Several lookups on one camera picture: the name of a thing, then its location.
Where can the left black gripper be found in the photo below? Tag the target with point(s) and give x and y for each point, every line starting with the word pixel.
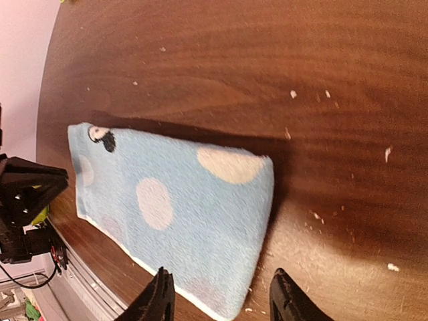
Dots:
pixel 27 188

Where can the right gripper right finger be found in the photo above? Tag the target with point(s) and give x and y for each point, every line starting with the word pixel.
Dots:
pixel 288 302

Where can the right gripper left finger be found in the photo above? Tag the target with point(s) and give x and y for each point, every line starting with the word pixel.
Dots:
pixel 155 303

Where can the blue polka dot towel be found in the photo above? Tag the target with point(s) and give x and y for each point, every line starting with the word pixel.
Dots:
pixel 198 210

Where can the lime green bowl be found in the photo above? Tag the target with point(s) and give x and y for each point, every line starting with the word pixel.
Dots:
pixel 41 217

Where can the front aluminium rail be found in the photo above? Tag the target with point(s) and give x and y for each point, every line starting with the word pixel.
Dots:
pixel 82 290

